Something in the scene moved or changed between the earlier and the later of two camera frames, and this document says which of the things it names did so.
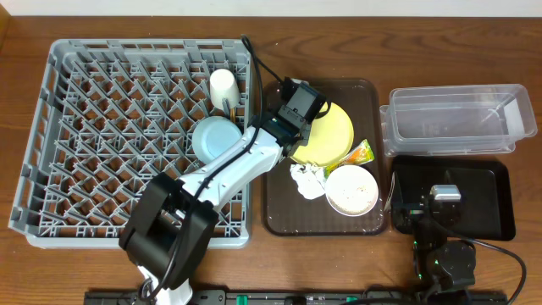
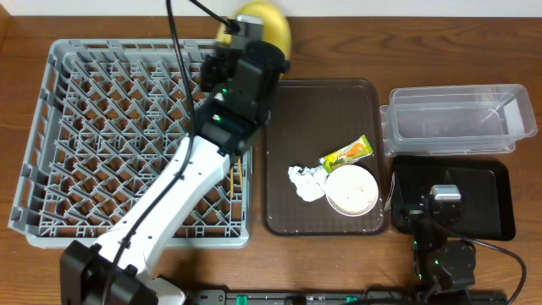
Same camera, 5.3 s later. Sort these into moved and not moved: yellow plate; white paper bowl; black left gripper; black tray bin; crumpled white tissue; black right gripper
Moved: black left gripper; yellow plate
Not moved: black right gripper; crumpled white tissue; white paper bowl; black tray bin
